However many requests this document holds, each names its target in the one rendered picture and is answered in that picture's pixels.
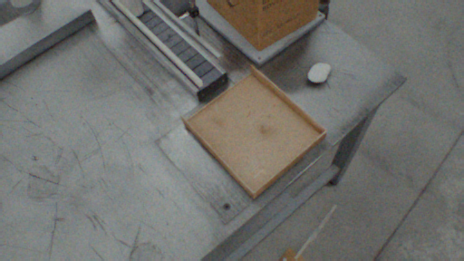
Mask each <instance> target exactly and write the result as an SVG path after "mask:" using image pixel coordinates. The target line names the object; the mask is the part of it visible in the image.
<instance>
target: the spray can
mask: <svg viewBox="0 0 464 261"><path fill-rule="evenodd" d="M124 3H125V5H126V6H127V9H128V10H129V11H130V12H131V13H132V14H133V15H134V16H135V17H140V16H142V15H143V14H144V8H143V6H142V4H141V0H124Z"/></svg>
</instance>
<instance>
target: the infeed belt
mask: <svg viewBox="0 0 464 261"><path fill-rule="evenodd" d="M109 2H111V3H112V4H113V5H114V6H115V7H116V8H117V9H118V10H119V11H120V12H121V13H122V14H123V15H124V16H125V17H126V18H127V19H128V20H129V21H130V22H131V23H132V24H133V25H134V26H135V27H136V28H137V29H138V30H139V31H140V32H141V33H142V34H143V35H144V36H145V37H146V38H147V39H148V40H149V41H150V42H151V43H152V44H153V45H154V46H155V47H156V48H157V49H158V50H159V51H160V52H161V53H162V54H163V55H164V56H165V57H166V58H167V59H168V60H169V61H170V62H172V63H173V64H174V65H175V66H176V67H177V68H178V69H179V70H180V71H181V72H182V73H183V74H184V75H185V76H186V77H187V78H188V79H189V80H190V81H191V82H192V83H193V84H194V85H195V86H196V87H197V88H198V89H199V90H200V91H202V90H203V89H205V88H207V87H208V86H209V85H210V84H211V83H213V82H215V81H216V80H217V79H218V78H221V76H223V73H222V72H220V71H219V70H218V69H217V68H216V67H215V66H214V65H213V64H212V63H210V62H209V61H208V60H207V59H206V58H205V57H204V56H203V55H202V54H201V53H199V52H198V51H197V50H196V49H195V47H193V46H191V45H190V44H189V43H188V42H187V41H186V40H185V38H183V37H182V36H180V35H179V34H178V33H177V32H176V31H175V30H174V29H173V28H171V27H170V26H169V25H168V24H167V23H166V22H165V21H164V20H163V19H161V18H160V17H159V16H158V15H157V14H156V13H155V12H154V11H152V10H151V9H150V8H149V7H148V6H147V5H145V3H143V2H142V1H141V4H142V6H143V8H144V14H143V15H142V16H140V17H136V18H137V19H139V21H141V22H142V24H144V25H145V26H146V27H147V28H148V29H149V30H150V32H151V33H153V34H154V35H155V36H156V37H157V38H158V39H159V40H160V41H161V42H162V43H164V44H165V45H166V46H167V47H168V48H169V49H170V50H171V51H172V52H173V53H174V54H175V55H176V56H177V57H178V58H179V59H180V60H181V61H182V62H183V63H184V64H185V65H186V66H187V67H188V68H189V69H190V70H191V71H192V72H193V73H195V74H196V75H197V77H198V78H199V79H200V80H201V81H202V83H203V85H202V86H201V87H198V85H197V84H196V83H194V82H193V80H192V79H190V78H189V77H188V75H187V74H186V73H184V72H183V70H182V69H181V68H179V67H178V65H177V64H176V63H174V62H173V61H172V60H171V59H170V58H169V57H168V56H167V55H166V54H165V53H164V52H163V51H162V50H160V48H159V47H158V46H157V45H156V44H155V43H154V42H153V41H151V39H150V38H149V37H148V36H147V35H146V34H145V33H143V32H142V30H141V29H140V28H139V27H138V26H137V25H136V24H135V23H134V22H132V21H131V19H130V18H129V17H128V16H127V15H126V14H124V13H123V11H122V10H120V8H119V7H117V6H116V5H115V4H114V3H113V2H112V1H111V0H109Z"/></svg>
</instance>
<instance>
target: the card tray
mask: <svg viewBox="0 0 464 261"><path fill-rule="evenodd" d="M250 69H251V73H250V74H249V75H248V76H246V77H245V78H243V79H242V80H240V81H239V82H238V83H235V84H234V85H233V86H232V87H231V88H229V89H227V90H226V91H225V92H223V93H222V94H220V95H219V96H218V97H217V98H216V99H215V100H214V101H211V102H210V103H209V104H208V105H206V106H204V107H203V108H202V109H200V110H199V111H197V112H195V113H194V114H193V115H192V116H191V117H189V118H187V119H185V118H184V117H183V116H182V115H180V116H181V119H182V122H183V123H184V124H185V125H186V126H187V128H188V129H189V130H191V132H192V134H193V135H195V136H196V137H197V138H198V140H200V142H201V143H202V144H203V145H204V147H206V148H207V149H208V150H209V152H210V153H211V154H212V155H213V156H214V157H215V158H216V159H217V160H218V162H219V163H220V164H221V165H222V166H223V167H224V168H225V169H227V172H228V173H229V174H230V175H232V176H233V178H234V179H235V180H236V181H237V182H238V184H239V185H240V186H242V187H243V188H244V190H245V191H246V192H247V193H248V194H249V196H251V197H252V198H253V199H255V197H256V196H259V195H260V193H261V192H262V191H264V190H266V188H268V187H269V186H270V185H272V183H274V182H275V181H276V180H277V179H279V178H280V177H281V176H282V175H283V174H285V173H286V172H287V171H288V169H290V168H292V167H293V166H294V165H295V164H296V162H298V161H299V160H300V159H301V158H302V157H304V156H305V155H306V154H307V153H308V152H309V151H311V150H312V149H313V148H314V146H316V145H318V144H319V142H321V141H322V140H324V138H325V136H326V134H327V131H328V130H327V129H325V128H324V126H323V125H322V124H319V122H318V121H317V120H315V119H314V118H313V117H312V116H311V115H310V114H309V113H308V112H306V111H305V110H304V109H303V108H302V107H300V106H299V105H298V104H297V103H296V102H295V101H293V100H292V99H291V98H290V97H289V95H286V94H285V93H284V91H282V90H280V89H279V88H278V86H276V85H275V84H273V83H272V82H271V81H270V80H269V79H267V78H266V77H265V76H264V75H263V74H262V73H261V72H260V71H259V70H258V69H257V68H256V67H254V66H253V65H252V64H251V65H250Z"/></svg>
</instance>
